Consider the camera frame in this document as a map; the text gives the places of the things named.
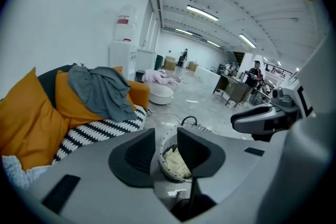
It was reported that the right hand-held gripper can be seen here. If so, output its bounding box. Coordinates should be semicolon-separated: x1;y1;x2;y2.
230;72;316;142

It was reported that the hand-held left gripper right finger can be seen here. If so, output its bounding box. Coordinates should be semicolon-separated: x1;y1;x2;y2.
177;127;286;206

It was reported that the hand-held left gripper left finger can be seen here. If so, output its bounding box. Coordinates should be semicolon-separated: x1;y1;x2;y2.
26;127;173;224

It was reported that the cream yellow garment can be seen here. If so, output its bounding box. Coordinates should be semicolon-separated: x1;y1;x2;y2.
163;146;192;179

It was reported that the woven white grey laundry basket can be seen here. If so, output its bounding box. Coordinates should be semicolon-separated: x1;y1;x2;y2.
159;115;218;184

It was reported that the light blue checked garment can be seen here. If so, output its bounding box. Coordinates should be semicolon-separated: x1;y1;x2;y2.
1;155;50;189

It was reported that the grey garment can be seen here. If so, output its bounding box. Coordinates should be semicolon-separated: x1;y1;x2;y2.
67;65;138;123

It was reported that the pink garment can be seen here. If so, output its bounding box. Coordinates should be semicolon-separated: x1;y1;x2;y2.
141;69;179;85

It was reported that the dark wooden desk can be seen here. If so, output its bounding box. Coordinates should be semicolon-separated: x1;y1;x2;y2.
213;73;254;108

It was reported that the black white patterned blanket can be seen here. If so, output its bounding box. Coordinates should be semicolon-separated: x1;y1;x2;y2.
36;62;148;166

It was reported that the white counter island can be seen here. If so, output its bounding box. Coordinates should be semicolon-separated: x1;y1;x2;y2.
195;65;224;87

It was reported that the large orange cushion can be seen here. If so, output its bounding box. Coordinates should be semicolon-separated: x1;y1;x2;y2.
55;67;137;129
0;67;70;171

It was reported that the orange sofa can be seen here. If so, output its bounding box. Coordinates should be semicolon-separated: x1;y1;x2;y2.
0;62;151;192

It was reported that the dark green bin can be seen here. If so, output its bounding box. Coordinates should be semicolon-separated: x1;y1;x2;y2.
154;54;165;71

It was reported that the white water dispenser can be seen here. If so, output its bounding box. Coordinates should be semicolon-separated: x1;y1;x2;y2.
109;40;137;82

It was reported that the white sink cabinet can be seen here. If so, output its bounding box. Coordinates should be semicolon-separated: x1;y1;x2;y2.
135;47;157;71

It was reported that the clear water bottle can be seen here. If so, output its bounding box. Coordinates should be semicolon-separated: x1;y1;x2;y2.
113;5;139;42

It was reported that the long white cable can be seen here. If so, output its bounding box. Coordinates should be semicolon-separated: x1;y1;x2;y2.
148;76;218;134

